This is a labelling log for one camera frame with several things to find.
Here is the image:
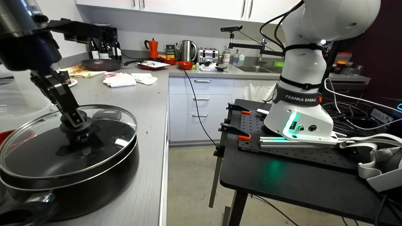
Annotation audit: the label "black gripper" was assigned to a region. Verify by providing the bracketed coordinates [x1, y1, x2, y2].
[0, 25, 93, 130]

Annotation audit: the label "glass lid with black knob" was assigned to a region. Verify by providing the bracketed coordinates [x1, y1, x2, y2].
[0, 104, 138, 180]

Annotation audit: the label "red moka pot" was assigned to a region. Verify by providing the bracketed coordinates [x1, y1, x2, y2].
[143, 37, 160, 60]

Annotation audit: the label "black nonstick pot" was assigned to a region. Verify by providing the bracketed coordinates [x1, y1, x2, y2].
[0, 136, 140, 226]

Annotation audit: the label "yellowish cloth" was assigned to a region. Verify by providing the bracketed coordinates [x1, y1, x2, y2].
[67, 64, 105, 79]

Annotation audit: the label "dark frying pan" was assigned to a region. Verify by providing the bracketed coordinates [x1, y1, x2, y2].
[80, 57, 123, 71]

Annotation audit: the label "white round plastic container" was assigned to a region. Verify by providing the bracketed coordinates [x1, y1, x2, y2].
[0, 95, 55, 131]

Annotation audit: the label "dark wine bottle white label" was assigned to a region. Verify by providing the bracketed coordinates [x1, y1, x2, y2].
[87, 38, 100, 60]

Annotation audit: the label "large white cloth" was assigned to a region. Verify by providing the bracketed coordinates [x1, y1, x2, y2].
[101, 72, 136, 89]

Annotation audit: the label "black coffee machine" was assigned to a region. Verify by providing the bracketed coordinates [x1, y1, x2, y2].
[94, 25, 123, 61]

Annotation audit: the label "small white cloth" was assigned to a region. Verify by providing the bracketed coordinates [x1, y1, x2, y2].
[130, 71, 159, 86]

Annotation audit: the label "red plate with white paper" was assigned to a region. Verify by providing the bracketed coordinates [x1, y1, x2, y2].
[136, 58, 170, 71]

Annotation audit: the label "green jar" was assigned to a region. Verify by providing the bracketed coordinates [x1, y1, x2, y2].
[164, 42, 177, 60]

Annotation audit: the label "stainless steel kettle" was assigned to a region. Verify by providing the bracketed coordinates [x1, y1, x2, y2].
[178, 38, 198, 64]

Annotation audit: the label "chrome toaster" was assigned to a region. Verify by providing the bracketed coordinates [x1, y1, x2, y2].
[197, 46, 221, 65]

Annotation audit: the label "white drawer cabinet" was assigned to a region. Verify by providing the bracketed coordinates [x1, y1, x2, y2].
[168, 75, 278, 144]

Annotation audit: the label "clear soap bottle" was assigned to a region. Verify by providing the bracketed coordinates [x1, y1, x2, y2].
[221, 45, 233, 65]

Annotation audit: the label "black clamp with orange tip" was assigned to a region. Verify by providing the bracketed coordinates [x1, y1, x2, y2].
[218, 121, 253, 143]
[224, 102, 252, 116]

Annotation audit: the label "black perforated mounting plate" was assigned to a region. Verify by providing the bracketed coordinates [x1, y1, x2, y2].
[236, 99, 361, 170]

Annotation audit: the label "steel kitchen sink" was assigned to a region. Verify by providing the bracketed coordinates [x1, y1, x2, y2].
[236, 55, 286, 74]

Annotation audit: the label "chrome kitchen faucet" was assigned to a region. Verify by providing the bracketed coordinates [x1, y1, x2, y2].
[255, 33, 270, 64]

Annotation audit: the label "black work table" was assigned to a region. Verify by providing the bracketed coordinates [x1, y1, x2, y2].
[207, 97, 402, 226]

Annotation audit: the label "grey white control device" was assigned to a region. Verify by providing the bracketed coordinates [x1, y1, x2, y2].
[337, 131, 402, 193]

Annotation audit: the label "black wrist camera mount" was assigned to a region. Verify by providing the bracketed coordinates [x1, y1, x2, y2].
[44, 17, 119, 45]

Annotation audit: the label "black power cable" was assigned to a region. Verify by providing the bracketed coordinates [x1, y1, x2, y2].
[182, 67, 219, 148]

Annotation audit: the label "white wall cabinets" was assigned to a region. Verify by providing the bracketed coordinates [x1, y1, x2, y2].
[74, 0, 302, 26]

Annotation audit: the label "aluminium rail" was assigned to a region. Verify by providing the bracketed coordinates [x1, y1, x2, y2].
[257, 135, 341, 148]

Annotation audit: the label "white cable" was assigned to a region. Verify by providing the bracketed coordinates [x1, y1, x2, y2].
[322, 76, 402, 115]

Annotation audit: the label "black cable bundle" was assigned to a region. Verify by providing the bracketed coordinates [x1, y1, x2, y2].
[330, 99, 402, 136]

